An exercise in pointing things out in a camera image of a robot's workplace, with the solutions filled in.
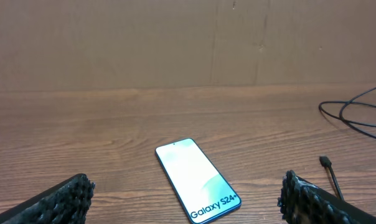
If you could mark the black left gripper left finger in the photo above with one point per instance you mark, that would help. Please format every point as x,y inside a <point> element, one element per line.
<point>65,203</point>

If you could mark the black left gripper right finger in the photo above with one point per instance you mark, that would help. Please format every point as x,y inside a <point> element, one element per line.
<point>303,202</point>

